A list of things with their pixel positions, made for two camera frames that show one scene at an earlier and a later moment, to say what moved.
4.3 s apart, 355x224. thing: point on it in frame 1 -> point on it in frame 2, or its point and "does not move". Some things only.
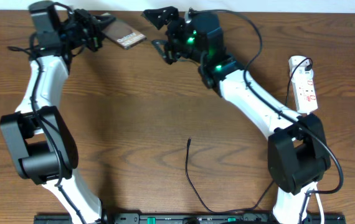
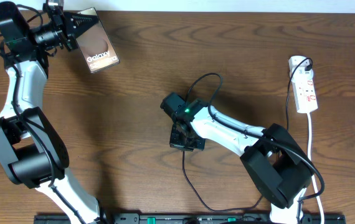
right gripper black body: (182, 43) -> (178, 140)
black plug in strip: (308, 68) does not move
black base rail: (192, 219) does not move
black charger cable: (307, 65) -> (293, 150)
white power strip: (302, 84) does not move
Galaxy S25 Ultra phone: (118, 32) -> (97, 48)
